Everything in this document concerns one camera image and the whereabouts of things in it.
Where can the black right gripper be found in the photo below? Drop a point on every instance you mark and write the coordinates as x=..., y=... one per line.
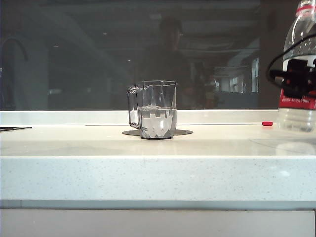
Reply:
x=300, y=79

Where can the clear red-label water bottle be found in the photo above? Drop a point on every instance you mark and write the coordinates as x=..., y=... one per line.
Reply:
x=296, y=121

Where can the red bottle cap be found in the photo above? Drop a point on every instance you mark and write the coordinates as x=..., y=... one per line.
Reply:
x=267, y=124

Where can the transparent grey faceted mug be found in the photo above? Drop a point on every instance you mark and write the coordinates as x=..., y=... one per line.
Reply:
x=158, y=123

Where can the dark round flat disc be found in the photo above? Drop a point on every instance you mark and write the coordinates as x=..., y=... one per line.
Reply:
x=182, y=132

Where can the flat black sheet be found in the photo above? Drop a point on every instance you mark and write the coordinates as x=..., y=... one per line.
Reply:
x=12, y=128

